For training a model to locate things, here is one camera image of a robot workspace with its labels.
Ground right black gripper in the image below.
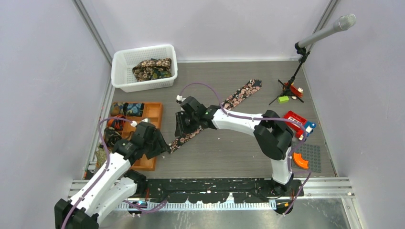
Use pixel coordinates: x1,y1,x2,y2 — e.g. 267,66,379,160
175,111,199,136

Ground black pink floral tie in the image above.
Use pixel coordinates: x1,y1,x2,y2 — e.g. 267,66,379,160
168,79,262,154

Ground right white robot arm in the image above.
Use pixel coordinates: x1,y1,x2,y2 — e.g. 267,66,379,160
175,95,293,196

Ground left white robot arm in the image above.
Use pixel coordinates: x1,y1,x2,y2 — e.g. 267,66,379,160
54,118,169,229

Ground floral ties in basket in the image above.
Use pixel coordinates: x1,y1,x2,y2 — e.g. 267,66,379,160
132,58,172,82

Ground orange wooden compartment tray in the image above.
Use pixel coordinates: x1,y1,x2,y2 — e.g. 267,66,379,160
108,102,163,171

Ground orange striped rolled tie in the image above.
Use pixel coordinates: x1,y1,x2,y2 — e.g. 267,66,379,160
107,114,126,131

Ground blue floral rolled tie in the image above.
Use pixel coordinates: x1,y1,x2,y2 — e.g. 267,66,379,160
123,103,145,117

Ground dark patterned rolled tie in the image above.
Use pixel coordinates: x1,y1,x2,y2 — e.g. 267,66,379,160
104,127,122,148

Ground yellow floral rolled tie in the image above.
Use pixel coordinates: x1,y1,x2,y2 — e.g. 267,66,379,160
110,102,125,116

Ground olive patterned rolled tie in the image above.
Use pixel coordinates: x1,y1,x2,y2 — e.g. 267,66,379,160
95,144,107,168

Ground white plastic basket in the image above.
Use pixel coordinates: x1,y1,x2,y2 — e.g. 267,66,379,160
111,44,178,93

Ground green toy block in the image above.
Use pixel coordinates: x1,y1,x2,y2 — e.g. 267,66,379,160
277,96,289,104

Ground red toy bus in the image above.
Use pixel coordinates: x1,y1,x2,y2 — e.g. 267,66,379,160
283,111,317,141

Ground red toy piece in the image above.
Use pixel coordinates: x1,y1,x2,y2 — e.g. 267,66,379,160
283,82,303,99

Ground orange curved toy piece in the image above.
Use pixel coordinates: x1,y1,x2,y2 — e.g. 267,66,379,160
293,152,309,169

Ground grey studded baseplate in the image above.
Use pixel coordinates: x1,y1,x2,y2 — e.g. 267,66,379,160
292,143,321,173

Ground black microphone tripod stand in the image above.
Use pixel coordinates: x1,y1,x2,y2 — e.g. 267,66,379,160
268,42,310,105

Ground grey microphone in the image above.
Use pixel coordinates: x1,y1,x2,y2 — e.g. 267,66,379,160
295,14,357,49

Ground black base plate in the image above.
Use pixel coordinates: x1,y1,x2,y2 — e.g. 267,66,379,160
131,178,304,204

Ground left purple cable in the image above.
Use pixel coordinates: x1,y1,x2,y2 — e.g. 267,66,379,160
60,117,168,229

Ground purple cable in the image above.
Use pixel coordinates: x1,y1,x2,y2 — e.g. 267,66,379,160
179,83,312,216
60,117,168,229

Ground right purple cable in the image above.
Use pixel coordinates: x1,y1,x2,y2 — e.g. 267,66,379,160
179,83,312,216

